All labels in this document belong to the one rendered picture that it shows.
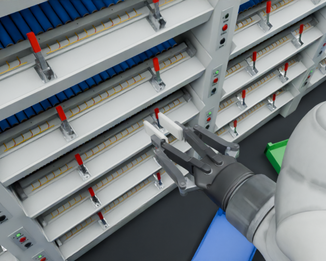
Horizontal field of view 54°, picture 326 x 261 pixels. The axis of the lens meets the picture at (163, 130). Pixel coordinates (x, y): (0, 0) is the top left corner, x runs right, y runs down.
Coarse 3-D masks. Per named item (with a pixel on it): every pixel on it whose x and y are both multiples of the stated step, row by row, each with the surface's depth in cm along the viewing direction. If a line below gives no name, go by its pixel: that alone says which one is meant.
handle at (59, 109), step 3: (57, 108) 69; (60, 108) 70; (57, 111) 70; (60, 111) 70; (63, 111) 70; (60, 114) 70; (63, 114) 71; (60, 117) 71; (63, 117) 71; (63, 120) 71; (66, 120) 72; (63, 123) 72; (66, 123) 72; (66, 126) 73; (69, 126) 73; (66, 129) 73; (69, 129) 74
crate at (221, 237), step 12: (216, 216) 139; (216, 228) 137; (228, 228) 137; (204, 240) 134; (216, 240) 134; (228, 240) 134; (240, 240) 134; (204, 252) 131; (216, 252) 131; (228, 252) 131; (240, 252) 131; (252, 252) 131
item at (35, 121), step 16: (176, 48) 89; (144, 64) 85; (112, 80) 81; (80, 96) 77; (96, 96) 80; (48, 112) 74; (64, 112) 77; (16, 128) 71; (32, 128) 73; (0, 144) 70; (16, 144) 71
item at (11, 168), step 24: (192, 48) 90; (144, 72) 86; (168, 72) 88; (192, 72) 90; (120, 96) 82; (144, 96) 84; (96, 120) 79; (120, 120) 83; (48, 144) 74; (72, 144) 76; (0, 168) 70; (24, 168) 71
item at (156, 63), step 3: (156, 57) 80; (153, 60) 79; (156, 60) 80; (153, 63) 80; (156, 63) 80; (156, 66) 81; (156, 69) 81; (159, 69) 82; (156, 72) 82; (156, 75) 82; (159, 75) 83; (159, 78) 83; (156, 81) 84; (159, 81) 84
